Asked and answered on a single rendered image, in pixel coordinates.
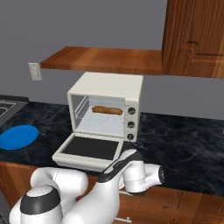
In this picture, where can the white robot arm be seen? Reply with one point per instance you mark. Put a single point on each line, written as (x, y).
(99, 201)

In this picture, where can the brown baguette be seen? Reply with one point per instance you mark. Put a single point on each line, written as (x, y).
(106, 110)

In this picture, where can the black toaster oven knob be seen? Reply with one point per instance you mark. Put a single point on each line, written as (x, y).
(131, 124)
(131, 110)
(130, 136)

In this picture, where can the white toaster oven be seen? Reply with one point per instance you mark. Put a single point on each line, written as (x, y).
(110, 84)

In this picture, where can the white toaster oven door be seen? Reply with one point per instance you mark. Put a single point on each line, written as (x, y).
(90, 148)

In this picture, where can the blue plate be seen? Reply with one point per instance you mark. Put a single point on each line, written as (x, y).
(17, 137)

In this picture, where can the grey hob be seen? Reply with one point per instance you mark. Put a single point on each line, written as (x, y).
(8, 108)

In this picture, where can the wooden base cabinet front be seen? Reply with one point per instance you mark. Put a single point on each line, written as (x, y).
(180, 208)
(14, 180)

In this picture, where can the wooden wall shelf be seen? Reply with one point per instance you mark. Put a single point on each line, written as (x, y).
(105, 59)

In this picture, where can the white wall outlet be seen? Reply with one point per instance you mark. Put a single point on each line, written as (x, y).
(35, 71)

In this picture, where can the wooden wall cabinet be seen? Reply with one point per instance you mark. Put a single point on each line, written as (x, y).
(192, 35)

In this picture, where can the wooden wall cabinet door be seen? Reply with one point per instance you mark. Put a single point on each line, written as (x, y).
(201, 29)

